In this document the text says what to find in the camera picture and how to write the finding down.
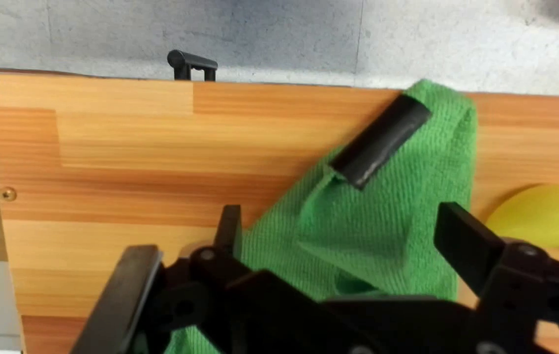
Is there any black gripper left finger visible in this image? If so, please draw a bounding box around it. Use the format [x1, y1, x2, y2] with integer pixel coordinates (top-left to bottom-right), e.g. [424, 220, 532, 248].
[189, 203, 308, 311]

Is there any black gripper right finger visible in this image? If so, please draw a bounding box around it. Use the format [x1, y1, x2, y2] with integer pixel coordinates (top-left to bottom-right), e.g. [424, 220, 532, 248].
[435, 201, 559, 331]

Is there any green towel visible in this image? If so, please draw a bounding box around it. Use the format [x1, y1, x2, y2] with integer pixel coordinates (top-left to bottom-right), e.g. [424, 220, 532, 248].
[164, 77, 481, 354]

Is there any yellow toy banana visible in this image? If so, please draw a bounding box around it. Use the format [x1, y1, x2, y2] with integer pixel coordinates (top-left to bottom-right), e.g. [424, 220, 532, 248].
[485, 183, 559, 250]

